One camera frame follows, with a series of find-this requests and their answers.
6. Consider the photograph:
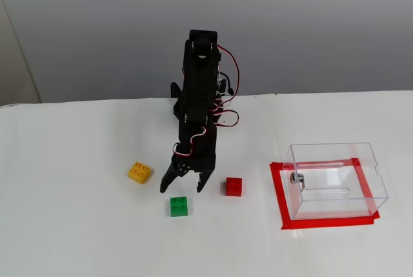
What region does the red white gripper cable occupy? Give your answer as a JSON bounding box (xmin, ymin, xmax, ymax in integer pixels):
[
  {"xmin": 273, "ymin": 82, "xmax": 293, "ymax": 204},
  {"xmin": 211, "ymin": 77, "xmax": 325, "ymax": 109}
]
[{"xmin": 172, "ymin": 127, "xmax": 207, "ymax": 158}]

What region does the red tape frame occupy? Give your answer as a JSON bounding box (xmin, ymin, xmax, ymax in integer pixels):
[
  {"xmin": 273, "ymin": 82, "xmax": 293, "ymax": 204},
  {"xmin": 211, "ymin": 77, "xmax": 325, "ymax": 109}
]
[{"xmin": 269, "ymin": 158, "xmax": 381, "ymax": 231}]

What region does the red lego brick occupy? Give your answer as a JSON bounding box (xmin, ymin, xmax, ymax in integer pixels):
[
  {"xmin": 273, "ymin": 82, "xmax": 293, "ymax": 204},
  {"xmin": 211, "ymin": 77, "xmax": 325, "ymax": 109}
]
[{"xmin": 225, "ymin": 177, "xmax": 243, "ymax": 198}]

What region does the yellow lego brick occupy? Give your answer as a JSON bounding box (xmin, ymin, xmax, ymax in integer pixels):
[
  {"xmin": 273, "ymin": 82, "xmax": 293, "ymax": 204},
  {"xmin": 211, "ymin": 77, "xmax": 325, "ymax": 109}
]
[{"xmin": 128, "ymin": 161, "xmax": 152, "ymax": 185}]

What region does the green lego brick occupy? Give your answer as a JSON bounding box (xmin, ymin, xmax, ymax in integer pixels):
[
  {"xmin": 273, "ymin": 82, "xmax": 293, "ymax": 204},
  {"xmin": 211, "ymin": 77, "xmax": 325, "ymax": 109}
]
[{"xmin": 170, "ymin": 196, "xmax": 190, "ymax": 218}]

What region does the red white arm cable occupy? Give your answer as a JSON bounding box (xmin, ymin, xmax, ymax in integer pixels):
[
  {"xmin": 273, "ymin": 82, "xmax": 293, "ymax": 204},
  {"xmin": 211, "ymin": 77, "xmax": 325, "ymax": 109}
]
[{"xmin": 209, "ymin": 44, "xmax": 242, "ymax": 129}]

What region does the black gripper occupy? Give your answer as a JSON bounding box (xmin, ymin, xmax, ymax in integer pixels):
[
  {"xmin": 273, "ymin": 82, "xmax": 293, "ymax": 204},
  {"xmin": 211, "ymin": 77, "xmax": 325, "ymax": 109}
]
[{"xmin": 159, "ymin": 127, "xmax": 217, "ymax": 194}]

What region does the transparent acrylic box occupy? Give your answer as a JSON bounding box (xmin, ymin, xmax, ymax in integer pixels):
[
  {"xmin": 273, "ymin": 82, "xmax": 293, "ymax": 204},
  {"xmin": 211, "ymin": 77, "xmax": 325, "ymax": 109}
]
[{"xmin": 282, "ymin": 142, "xmax": 389, "ymax": 221}]

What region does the silver cam lock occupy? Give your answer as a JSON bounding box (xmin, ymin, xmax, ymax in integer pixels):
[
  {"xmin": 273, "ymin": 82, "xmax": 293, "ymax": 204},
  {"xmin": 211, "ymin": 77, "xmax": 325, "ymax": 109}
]
[{"xmin": 289, "ymin": 172, "xmax": 307, "ymax": 191}]

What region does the black plug cable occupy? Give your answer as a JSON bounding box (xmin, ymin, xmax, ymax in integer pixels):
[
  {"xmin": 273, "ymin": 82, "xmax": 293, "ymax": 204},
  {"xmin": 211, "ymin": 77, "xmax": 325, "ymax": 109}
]
[{"xmin": 221, "ymin": 74, "xmax": 236, "ymax": 97}]

